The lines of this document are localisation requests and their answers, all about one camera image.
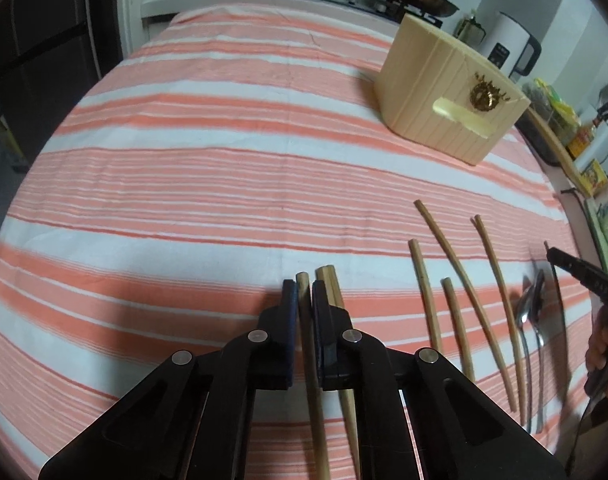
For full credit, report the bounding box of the wooden chopstick one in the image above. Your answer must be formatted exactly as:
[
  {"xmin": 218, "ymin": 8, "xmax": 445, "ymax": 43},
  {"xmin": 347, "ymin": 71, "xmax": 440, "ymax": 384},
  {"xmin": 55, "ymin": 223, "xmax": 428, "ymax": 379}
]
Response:
[{"xmin": 295, "ymin": 272, "xmax": 331, "ymax": 480}]

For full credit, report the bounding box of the wooden chopstick six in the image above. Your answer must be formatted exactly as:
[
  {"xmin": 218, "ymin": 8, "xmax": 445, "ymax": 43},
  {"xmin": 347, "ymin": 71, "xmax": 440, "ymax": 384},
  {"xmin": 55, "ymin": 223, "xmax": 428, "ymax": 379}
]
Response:
[{"xmin": 472, "ymin": 214, "xmax": 526, "ymax": 415}]

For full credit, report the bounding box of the wooden chopstick five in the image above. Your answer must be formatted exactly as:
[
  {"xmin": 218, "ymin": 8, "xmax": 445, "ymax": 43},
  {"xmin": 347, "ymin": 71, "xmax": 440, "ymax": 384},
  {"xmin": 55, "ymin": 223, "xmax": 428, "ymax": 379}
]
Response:
[{"xmin": 413, "ymin": 199, "xmax": 519, "ymax": 414}]

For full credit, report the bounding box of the striped orange white tablecloth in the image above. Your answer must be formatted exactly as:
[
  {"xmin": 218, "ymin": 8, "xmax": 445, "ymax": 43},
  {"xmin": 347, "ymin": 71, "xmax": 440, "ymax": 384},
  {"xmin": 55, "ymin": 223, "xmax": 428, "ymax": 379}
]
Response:
[{"xmin": 0, "ymin": 0, "xmax": 577, "ymax": 479}]

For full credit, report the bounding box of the wooden cutting board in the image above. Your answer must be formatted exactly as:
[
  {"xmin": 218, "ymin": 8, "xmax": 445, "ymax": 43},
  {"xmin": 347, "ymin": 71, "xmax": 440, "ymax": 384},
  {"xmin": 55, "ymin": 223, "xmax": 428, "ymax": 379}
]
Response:
[{"xmin": 522, "ymin": 107, "xmax": 594, "ymax": 198}]

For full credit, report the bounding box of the brown sauce bottle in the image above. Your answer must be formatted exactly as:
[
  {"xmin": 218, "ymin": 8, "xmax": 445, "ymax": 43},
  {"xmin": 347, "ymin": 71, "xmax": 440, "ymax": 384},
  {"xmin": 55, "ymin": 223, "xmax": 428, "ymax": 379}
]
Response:
[{"xmin": 566, "ymin": 118, "xmax": 600, "ymax": 160}]

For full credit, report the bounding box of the yellow snack bags basket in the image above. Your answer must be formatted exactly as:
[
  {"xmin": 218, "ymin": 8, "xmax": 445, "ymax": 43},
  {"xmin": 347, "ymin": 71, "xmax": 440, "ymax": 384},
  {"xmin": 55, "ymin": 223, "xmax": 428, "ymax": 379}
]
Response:
[{"xmin": 522, "ymin": 78, "xmax": 581, "ymax": 146}]

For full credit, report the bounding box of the wooden chopstick four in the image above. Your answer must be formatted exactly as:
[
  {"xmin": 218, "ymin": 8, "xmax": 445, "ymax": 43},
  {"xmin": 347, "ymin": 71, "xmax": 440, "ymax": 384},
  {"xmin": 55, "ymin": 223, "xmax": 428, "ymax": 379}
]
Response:
[{"xmin": 441, "ymin": 278, "xmax": 475, "ymax": 382}]

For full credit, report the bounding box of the steel spoon one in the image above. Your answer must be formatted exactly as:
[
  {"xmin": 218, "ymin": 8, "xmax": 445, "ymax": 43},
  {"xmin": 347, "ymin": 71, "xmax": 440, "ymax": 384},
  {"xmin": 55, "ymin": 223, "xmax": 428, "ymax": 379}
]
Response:
[{"xmin": 516, "ymin": 282, "xmax": 533, "ymax": 432}]

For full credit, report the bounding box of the cream utensil holder box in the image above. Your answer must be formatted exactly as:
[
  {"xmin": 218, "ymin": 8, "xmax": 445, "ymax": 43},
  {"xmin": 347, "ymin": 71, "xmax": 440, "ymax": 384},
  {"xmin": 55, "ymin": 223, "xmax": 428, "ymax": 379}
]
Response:
[{"xmin": 374, "ymin": 14, "xmax": 530, "ymax": 166}]

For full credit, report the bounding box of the steel spoon two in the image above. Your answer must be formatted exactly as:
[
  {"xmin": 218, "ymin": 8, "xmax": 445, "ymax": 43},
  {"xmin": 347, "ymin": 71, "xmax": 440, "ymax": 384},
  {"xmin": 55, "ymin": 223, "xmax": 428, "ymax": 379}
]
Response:
[{"xmin": 528, "ymin": 270, "xmax": 545, "ymax": 434}]

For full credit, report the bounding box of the white electric kettle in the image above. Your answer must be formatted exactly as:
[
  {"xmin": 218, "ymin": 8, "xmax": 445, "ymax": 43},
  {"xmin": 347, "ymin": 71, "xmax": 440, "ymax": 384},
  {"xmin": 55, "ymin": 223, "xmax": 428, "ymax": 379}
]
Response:
[{"xmin": 481, "ymin": 12, "xmax": 542, "ymax": 77}]

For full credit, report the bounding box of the wooden chopstick three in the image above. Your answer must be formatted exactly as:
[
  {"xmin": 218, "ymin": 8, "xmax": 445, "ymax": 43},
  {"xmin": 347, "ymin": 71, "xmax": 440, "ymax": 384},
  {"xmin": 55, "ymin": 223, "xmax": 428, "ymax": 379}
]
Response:
[{"xmin": 408, "ymin": 238, "xmax": 443, "ymax": 352}]

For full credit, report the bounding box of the wooden chopstick two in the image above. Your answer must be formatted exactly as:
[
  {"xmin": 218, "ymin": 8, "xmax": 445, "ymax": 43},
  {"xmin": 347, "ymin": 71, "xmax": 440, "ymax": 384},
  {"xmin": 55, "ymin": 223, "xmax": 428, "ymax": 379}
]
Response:
[{"xmin": 313, "ymin": 264, "xmax": 361, "ymax": 479}]

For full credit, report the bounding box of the person's right hand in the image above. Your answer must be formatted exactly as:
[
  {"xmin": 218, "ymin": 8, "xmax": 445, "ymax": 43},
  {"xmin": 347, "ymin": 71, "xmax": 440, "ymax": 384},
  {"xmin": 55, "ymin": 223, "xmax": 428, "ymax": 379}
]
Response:
[{"xmin": 585, "ymin": 306, "xmax": 608, "ymax": 428}]

